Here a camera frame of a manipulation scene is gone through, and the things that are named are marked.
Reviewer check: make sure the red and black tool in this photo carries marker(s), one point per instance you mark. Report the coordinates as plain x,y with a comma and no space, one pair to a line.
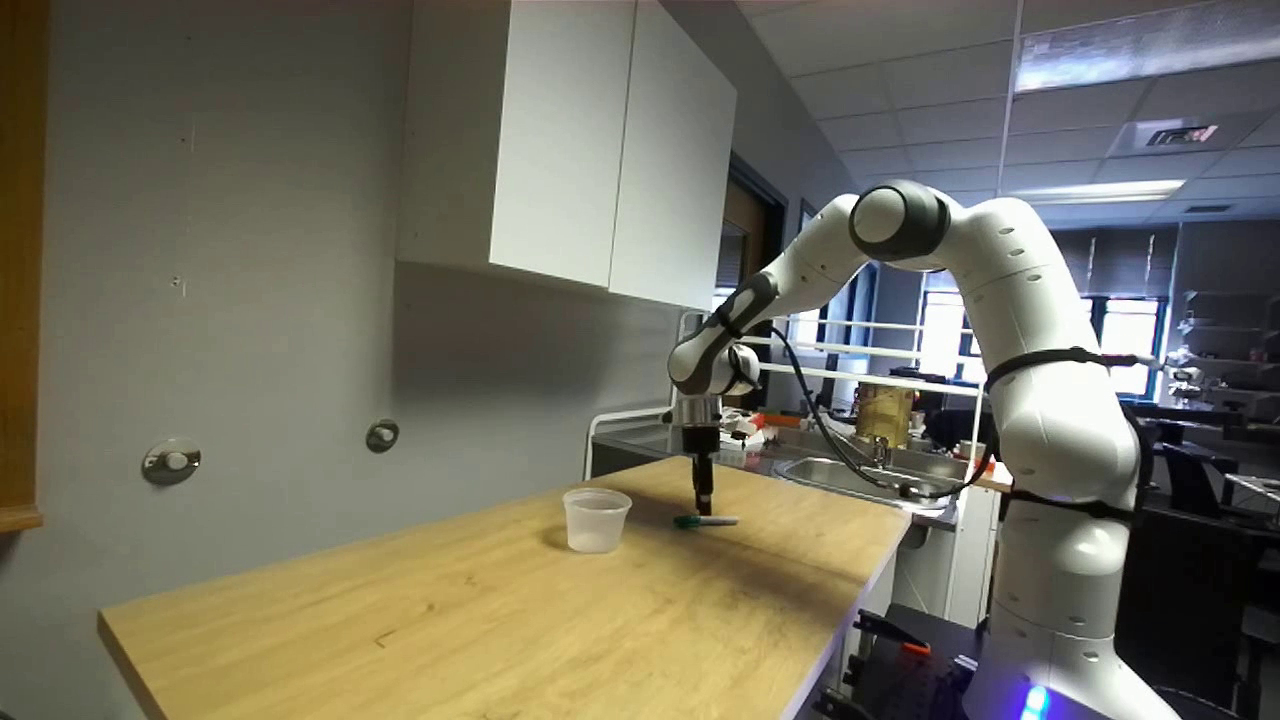
891,634

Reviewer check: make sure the small round metal wall knob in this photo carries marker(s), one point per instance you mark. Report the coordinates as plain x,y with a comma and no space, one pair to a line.
382,438

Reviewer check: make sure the metal sink basin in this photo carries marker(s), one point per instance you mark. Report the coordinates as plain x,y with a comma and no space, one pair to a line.
834,474

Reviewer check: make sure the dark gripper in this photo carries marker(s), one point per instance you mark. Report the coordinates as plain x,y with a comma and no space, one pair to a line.
698,424

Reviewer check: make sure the white wall cabinet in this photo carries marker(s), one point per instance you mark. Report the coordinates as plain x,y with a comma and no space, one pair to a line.
574,145

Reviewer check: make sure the ceiling light panel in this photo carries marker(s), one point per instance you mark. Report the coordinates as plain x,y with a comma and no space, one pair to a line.
1118,191

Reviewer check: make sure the clear plastic cup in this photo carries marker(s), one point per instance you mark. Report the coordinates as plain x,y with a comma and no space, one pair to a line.
596,522

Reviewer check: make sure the wooden frame edge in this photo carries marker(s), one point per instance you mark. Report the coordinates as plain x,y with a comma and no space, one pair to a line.
19,267

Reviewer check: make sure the yellow brown jar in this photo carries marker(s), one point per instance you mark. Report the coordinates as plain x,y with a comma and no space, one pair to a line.
880,419

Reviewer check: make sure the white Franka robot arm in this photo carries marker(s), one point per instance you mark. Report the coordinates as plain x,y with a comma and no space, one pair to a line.
1041,400

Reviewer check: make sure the red and white box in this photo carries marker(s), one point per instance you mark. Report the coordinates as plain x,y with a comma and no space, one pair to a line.
745,424

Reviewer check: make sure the large round metal wall knob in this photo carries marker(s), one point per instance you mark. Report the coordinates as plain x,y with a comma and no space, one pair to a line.
168,463

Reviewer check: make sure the white metal rack frame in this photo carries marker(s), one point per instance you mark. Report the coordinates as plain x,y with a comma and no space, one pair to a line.
852,381

